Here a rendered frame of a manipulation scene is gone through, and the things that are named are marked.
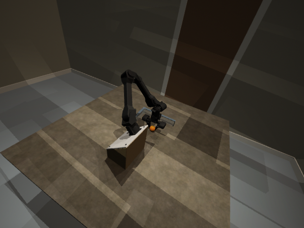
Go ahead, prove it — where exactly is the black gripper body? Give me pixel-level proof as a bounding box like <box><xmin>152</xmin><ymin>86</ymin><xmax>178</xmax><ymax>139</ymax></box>
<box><xmin>142</xmin><ymin>114</ymin><xmax>166</xmax><ymax>129</ymax></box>

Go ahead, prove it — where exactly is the clear low glass walls forming corner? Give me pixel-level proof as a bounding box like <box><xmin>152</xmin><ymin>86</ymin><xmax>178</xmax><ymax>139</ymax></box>
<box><xmin>136</xmin><ymin>109</ymin><xmax>174</xmax><ymax>126</ymax></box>

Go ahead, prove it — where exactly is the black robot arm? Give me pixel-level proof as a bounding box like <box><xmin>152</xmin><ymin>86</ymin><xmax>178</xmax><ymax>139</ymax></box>
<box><xmin>121</xmin><ymin>69</ymin><xmax>167</xmax><ymax>136</ymax></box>

